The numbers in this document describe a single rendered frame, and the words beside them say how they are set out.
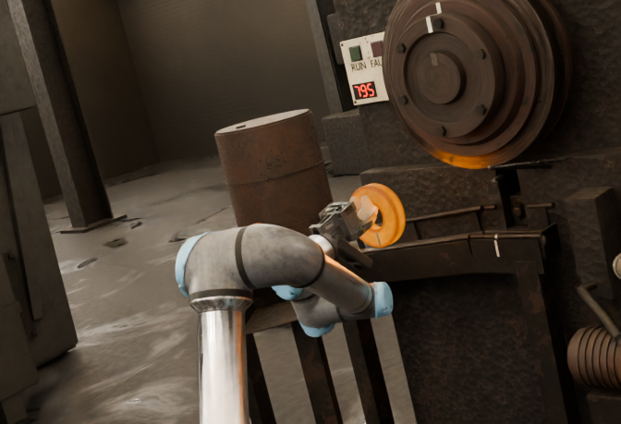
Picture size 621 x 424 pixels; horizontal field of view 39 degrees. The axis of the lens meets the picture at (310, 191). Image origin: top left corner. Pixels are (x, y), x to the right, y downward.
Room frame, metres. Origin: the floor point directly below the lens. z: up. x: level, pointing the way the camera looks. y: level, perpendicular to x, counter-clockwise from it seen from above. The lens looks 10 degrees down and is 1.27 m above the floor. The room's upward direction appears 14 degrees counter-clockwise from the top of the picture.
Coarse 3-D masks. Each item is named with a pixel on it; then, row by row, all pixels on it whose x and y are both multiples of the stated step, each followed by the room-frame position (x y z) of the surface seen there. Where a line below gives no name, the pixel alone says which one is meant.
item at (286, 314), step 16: (336, 256) 2.28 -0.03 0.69; (272, 288) 2.34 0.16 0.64; (256, 304) 2.35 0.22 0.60; (272, 304) 2.34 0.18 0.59; (288, 304) 2.29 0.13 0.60; (256, 320) 2.24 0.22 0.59; (272, 320) 2.19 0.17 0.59; (288, 320) 2.14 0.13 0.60; (304, 336) 2.19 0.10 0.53; (320, 336) 2.22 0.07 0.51; (304, 352) 2.19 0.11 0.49; (320, 352) 2.19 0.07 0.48; (304, 368) 2.19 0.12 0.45; (320, 368) 2.19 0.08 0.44; (320, 384) 2.19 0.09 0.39; (320, 400) 2.19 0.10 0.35; (336, 400) 2.23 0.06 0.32; (320, 416) 2.19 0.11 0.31; (336, 416) 2.19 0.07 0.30
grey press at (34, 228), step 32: (0, 0) 4.19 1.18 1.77; (0, 32) 4.15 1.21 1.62; (0, 64) 4.11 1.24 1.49; (0, 96) 4.07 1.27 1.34; (32, 96) 4.21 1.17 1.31; (0, 128) 4.32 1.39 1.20; (0, 160) 4.30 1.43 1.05; (0, 192) 4.26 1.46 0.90; (32, 192) 4.40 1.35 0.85; (0, 224) 4.22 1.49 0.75; (32, 224) 4.36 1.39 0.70; (32, 256) 4.29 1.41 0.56; (32, 288) 4.24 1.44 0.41; (64, 288) 4.44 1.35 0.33; (32, 320) 4.22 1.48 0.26; (64, 320) 4.37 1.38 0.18; (32, 352) 4.19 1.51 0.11; (64, 352) 4.35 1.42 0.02
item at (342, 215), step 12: (336, 204) 1.99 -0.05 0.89; (348, 204) 1.96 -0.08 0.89; (324, 216) 1.98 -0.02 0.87; (336, 216) 1.95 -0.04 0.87; (348, 216) 1.95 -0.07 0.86; (312, 228) 1.93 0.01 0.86; (324, 228) 1.92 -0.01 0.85; (336, 228) 1.95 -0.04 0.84; (348, 228) 1.95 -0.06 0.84; (360, 228) 1.97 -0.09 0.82; (336, 240) 1.94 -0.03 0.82; (348, 240) 1.96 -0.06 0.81; (336, 252) 1.91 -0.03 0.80
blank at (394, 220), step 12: (360, 192) 2.07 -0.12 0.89; (372, 192) 2.04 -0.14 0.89; (384, 192) 2.02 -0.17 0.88; (384, 204) 2.02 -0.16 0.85; (396, 204) 2.01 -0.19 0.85; (384, 216) 2.02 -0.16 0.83; (396, 216) 2.00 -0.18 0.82; (372, 228) 2.07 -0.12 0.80; (384, 228) 2.03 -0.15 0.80; (396, 228) 2.00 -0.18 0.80; (372, 240) 2.06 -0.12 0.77; (384, 240) 2.03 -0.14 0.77
